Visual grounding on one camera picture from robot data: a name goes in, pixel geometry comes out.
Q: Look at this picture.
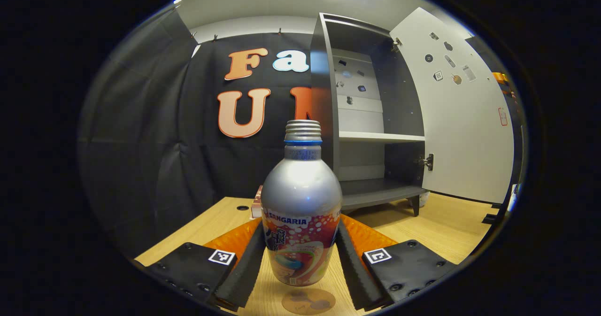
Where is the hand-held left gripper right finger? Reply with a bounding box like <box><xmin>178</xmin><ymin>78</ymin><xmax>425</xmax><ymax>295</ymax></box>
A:
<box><xmin>334</xmin><ymin>214</ymin><xmax>458</xmax><ymax>311</ymax></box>

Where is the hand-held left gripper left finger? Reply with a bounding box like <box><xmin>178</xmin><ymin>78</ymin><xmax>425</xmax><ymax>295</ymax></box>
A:
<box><xmin>134</xmin><ymin>220</ymin><xmax>266</xmax><ymax>310</ymax></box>

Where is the round brown coaster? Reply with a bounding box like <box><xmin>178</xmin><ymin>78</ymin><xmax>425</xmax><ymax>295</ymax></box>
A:
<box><xmin>282</xmin><ymin>288</ymin><xmax>337</xmax><ymax>316</ymax></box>

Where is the silver drink bottle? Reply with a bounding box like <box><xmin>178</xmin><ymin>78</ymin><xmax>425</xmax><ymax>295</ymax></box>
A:
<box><xmin>261</xmin><ymin>120</ymin><xmax>342</xmax><ymax>287</ymax></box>

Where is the grey cabinet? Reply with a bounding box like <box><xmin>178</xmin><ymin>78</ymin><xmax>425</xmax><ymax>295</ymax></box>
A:
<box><xmin>310</xmin><ymin>12</ymin><xmax>435</xmax><ymax>217</ymax></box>

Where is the white cabinet shelf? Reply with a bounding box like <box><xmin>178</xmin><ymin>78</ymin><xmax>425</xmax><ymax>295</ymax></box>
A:
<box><xmin>339</xmin><ymin>131</ymin><xmax>426</xmax><ymax>143</ymax></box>

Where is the black backdrop cloth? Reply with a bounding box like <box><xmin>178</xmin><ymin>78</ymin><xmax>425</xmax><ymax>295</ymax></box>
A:
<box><xmin>77</xmin><ymin>8</ymin><xmax>524</xmax><ymax>260</ymax></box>

